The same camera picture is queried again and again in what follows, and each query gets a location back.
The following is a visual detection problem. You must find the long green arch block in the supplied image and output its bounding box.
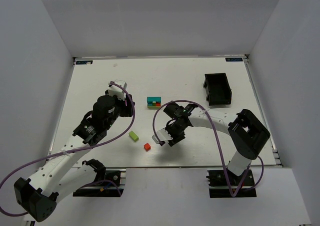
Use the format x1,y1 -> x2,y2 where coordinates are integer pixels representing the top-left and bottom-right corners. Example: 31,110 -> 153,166
147,104 -> 161,109

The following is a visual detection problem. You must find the teal arch block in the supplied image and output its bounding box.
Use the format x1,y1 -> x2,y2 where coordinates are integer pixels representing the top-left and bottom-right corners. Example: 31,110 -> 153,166
146,96 -> 162,104

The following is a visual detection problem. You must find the green rectangular block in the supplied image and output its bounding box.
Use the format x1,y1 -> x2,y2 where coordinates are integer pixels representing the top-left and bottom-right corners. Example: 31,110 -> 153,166
129,131 -> 139,142

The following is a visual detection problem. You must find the black plastic bin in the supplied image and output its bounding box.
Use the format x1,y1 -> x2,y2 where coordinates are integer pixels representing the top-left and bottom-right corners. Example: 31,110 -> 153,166
203,73 -> 232,106

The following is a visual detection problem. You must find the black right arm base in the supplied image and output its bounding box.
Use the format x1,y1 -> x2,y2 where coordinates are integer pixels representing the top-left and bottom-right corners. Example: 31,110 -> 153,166
206,169 -> 257,198

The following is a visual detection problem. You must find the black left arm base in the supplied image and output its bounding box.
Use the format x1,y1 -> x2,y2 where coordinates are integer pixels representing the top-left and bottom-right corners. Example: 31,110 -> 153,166
72,169 -> 126,198

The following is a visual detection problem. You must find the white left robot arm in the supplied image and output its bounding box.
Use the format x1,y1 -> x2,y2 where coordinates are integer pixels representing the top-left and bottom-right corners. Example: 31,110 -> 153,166
14,90 -> 135,222

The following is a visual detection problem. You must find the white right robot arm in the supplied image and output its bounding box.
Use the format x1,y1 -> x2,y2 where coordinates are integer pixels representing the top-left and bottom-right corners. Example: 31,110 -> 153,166
154,102 -> 271,176

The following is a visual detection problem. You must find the left blue table label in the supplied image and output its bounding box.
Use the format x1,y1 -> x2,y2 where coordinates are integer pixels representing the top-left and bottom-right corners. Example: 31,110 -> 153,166
75,60 -> 93,65

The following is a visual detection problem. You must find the blue table label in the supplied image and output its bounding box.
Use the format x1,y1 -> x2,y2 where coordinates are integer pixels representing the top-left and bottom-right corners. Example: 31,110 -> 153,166
225,57 -> 243,62
75,60 -> 93,65

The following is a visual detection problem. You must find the right blue table label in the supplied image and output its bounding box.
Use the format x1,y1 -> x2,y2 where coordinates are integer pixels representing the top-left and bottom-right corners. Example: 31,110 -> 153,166
225,57 -> 243,62

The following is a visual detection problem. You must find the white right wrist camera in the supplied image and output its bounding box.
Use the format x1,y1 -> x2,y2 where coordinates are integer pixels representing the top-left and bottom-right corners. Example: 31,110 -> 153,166
152,128 -> 173,146

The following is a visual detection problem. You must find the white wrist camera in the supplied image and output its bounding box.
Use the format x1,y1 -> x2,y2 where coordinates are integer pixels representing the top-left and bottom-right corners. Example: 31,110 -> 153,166
106,80 -> 127,101
152,128 -> 173,146

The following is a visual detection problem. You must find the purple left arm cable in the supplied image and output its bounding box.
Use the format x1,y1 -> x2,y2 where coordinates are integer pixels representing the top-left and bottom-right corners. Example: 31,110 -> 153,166
0,82 -> 136,216

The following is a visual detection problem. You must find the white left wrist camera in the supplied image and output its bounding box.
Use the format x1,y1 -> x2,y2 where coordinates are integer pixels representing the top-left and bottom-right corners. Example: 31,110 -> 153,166
106,80 -> 127,101

